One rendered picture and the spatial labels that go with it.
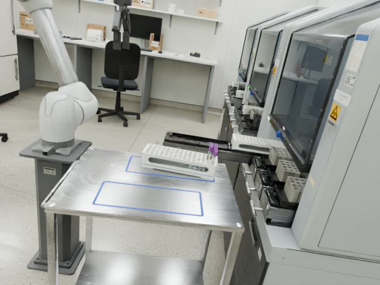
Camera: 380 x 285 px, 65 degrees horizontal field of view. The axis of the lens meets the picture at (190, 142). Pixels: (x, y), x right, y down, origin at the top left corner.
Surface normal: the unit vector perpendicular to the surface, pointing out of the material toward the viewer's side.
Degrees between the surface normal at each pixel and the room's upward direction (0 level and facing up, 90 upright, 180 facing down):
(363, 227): 90
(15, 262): 0
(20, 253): 0
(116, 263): 0
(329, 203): 90
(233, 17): 90
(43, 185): 90
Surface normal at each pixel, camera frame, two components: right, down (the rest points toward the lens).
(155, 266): 0.14, -0.92
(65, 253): 0.66, 0.36
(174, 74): -0.05, 0.36
